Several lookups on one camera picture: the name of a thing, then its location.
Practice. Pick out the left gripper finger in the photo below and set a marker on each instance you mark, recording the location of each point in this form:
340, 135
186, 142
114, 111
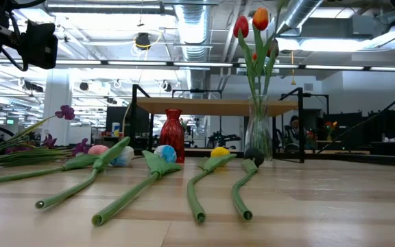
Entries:
41, 44

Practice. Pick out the purple artificial flower bunch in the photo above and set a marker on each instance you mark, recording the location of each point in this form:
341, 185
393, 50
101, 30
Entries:
66, 112

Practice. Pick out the pink artificial tulip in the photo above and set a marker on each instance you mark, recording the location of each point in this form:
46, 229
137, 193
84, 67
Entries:
98, 150

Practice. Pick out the white artificial tulip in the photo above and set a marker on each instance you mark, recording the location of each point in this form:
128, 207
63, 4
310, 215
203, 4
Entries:
67, 193

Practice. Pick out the white and blue tulip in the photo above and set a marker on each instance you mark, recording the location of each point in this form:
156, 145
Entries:
125, 198

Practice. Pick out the red artificial tulip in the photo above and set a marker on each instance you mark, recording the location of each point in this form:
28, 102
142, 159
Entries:
241, 26

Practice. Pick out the yellow artificial tulip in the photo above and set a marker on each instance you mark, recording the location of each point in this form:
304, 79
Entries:
219, 151

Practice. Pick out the yellow-orange artificial tulip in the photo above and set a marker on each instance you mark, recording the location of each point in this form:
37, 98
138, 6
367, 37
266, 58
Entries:
261, 19

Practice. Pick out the black background robot arm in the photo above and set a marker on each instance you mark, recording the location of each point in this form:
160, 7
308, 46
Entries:
223, 140

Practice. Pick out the wooden shelf with black legs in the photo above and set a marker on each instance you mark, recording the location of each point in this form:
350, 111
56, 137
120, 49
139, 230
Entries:
211, 106

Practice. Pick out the white square column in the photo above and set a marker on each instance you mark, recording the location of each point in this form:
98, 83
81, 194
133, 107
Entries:
57, 103

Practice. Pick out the green exit sign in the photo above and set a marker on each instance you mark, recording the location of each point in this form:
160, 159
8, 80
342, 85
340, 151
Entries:
10, 121

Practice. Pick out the black ceiling device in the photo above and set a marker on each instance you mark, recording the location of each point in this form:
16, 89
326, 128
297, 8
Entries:
143, 40

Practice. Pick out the black computer monitor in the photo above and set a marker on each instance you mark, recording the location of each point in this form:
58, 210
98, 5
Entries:
118, 118

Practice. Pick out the red glass vase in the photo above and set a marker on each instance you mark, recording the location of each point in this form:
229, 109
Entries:
172, 133

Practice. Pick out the clear glass vase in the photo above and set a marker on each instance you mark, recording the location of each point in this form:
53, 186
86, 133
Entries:
249, 147

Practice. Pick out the person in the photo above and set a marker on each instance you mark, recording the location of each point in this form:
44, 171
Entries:
293, 128

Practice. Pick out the background flower bouquet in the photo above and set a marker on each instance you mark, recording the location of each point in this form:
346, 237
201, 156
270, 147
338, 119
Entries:
330, 127

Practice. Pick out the black background cabinet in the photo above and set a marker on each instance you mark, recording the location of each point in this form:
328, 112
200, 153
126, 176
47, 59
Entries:
389, 127

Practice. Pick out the silver ventilation duct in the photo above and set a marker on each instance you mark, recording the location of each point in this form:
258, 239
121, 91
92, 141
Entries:
192, 27
300, 10

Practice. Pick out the black metal table frame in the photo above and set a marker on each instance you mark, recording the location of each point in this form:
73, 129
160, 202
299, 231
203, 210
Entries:
355, 159

